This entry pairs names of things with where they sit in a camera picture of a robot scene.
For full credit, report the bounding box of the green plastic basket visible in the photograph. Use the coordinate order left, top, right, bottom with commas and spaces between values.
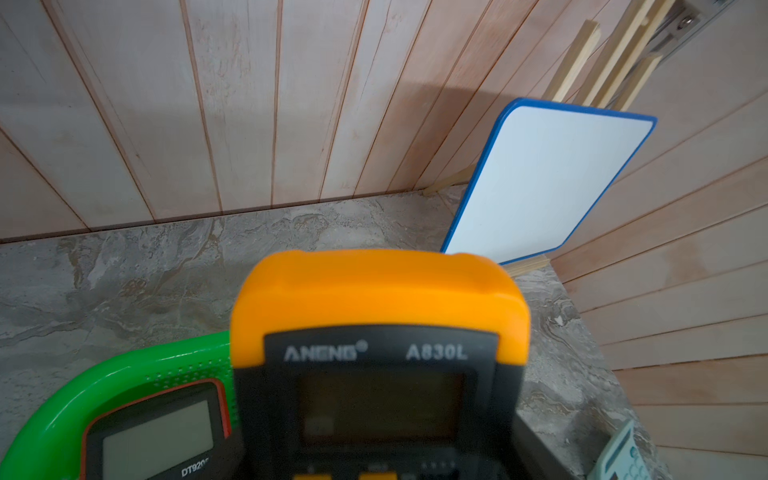
1, 332, 240, 479

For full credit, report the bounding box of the dark red DT9205A multimeter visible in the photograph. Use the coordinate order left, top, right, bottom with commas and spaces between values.
80, 379, 242, 479

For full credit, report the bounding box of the small whiteboard blue frame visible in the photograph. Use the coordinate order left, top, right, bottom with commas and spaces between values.
441, 98, 657, 265

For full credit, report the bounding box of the grey desk calculator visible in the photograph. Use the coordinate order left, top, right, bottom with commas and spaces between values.
587, 419, 650, 480

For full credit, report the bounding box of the yellow multimeter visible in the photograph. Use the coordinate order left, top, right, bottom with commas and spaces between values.
230, 250, 531, 479

